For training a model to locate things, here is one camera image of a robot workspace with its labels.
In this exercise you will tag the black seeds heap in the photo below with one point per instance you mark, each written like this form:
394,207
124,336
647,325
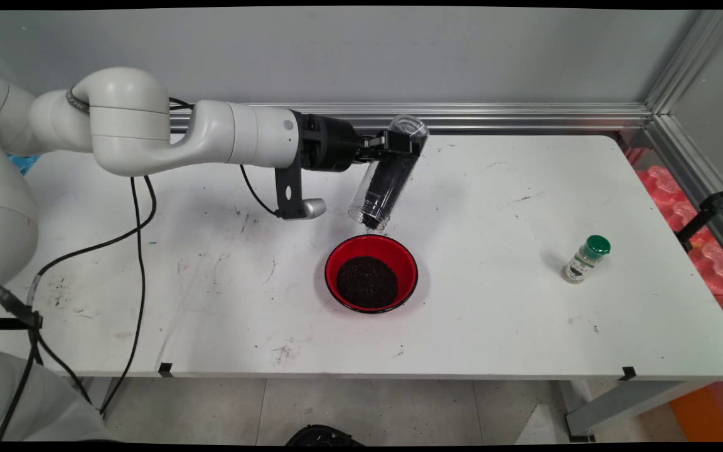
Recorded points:
366,282

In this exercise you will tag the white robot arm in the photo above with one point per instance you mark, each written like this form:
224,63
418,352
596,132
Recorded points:
129,125

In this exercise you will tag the orange sheet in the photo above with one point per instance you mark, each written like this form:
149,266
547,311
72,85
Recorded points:
706,414

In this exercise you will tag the black tripod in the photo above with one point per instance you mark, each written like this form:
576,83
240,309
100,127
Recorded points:
713,204

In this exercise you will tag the grey table leg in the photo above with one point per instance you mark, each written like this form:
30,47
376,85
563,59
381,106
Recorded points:
625,402
101,392

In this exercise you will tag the red plastic wrap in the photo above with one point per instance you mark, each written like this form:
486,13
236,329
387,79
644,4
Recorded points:
713,263

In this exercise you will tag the black camera bracket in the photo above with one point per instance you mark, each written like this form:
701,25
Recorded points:
287,188

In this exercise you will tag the spice bottle with green lid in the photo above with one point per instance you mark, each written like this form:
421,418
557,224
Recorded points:
581,263

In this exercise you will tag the aluminium frame rail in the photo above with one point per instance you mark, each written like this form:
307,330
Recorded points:
556,116
700,176

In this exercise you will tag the red bowl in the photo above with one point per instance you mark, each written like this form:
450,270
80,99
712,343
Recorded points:
346,251

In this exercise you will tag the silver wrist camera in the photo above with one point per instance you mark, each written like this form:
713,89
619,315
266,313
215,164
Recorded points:
314,208

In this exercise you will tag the black tape piece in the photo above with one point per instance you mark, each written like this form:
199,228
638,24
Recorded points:
165,370
627,373

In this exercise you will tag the black round floor object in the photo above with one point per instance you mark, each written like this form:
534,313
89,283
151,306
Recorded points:
324,436

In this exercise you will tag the aluminium frame post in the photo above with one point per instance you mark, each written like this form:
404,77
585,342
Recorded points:
688,59

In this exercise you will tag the clear plastic jar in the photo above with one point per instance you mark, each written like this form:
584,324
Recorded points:
407,123

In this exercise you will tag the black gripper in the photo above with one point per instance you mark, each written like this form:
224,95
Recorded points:
330,141

